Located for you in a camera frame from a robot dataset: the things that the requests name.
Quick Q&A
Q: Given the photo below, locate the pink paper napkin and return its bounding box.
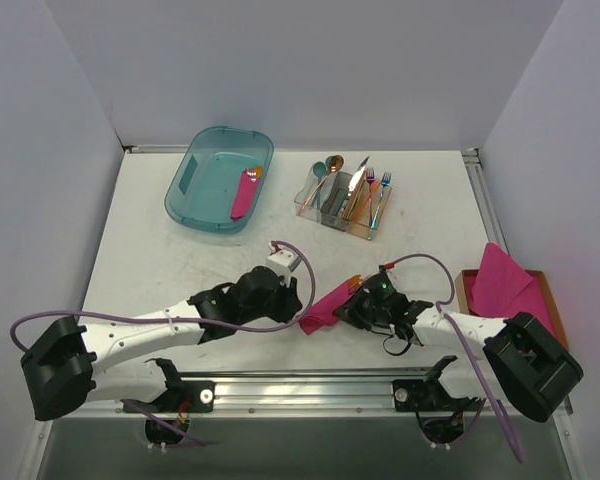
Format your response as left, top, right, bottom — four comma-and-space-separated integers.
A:
299, 281, 352, 335

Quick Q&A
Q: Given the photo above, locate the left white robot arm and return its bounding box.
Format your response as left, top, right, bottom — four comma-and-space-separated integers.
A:
20, 266, 302, 421

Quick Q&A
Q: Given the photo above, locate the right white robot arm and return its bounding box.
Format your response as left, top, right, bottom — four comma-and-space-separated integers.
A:
334, 271, 584, 423

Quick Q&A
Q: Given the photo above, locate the brown napkin tray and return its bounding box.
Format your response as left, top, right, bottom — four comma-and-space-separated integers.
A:
455, 270, 570, 351

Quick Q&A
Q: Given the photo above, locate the rolled pink napkin bundle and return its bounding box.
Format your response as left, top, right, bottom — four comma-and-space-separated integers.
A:
230, 166, 264, 221

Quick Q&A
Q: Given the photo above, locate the pink napkin stack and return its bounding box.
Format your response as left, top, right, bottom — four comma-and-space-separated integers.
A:
468, 243, 554, 333

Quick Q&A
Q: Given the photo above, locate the clear acrylic utensil organizer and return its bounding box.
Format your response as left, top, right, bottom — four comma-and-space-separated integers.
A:
294, 168, 392, 241

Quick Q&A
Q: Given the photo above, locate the teal plastic bin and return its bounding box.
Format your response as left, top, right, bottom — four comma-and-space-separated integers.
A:
164, 126, 274, 235

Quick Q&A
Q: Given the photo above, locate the orange fork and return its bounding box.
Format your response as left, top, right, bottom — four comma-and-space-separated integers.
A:
355, 180, 381, 220

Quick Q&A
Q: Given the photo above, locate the silver knife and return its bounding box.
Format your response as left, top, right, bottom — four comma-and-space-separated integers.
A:
340, 156, 369, 219

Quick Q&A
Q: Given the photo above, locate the blue iridescent fork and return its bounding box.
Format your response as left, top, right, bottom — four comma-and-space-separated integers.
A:
370, 172, 392, 230

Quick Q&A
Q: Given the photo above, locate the purple fork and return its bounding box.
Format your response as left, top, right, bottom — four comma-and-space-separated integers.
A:
365, 167, 376, 219

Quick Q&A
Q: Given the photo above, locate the teal spoon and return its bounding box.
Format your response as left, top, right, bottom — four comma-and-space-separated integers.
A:
309, 162, 328, 206

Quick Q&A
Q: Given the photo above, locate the copper spoon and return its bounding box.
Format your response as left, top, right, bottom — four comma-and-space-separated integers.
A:
297, 154, 344, 216

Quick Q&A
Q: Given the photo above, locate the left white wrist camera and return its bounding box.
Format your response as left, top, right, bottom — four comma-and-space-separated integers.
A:
265, 247, 300, 285

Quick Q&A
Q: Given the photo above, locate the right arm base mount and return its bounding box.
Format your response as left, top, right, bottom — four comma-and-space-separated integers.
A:
392, 379, 480, 414

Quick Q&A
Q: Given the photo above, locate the aluminium frame rail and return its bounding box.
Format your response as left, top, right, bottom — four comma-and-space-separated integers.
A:
34, 369, 574, 421

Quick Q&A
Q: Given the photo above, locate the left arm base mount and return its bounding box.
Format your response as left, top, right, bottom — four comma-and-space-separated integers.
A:
122, 379, 216, 414

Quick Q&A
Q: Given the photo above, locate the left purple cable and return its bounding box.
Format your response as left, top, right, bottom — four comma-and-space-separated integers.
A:
10, 240, 316, 446

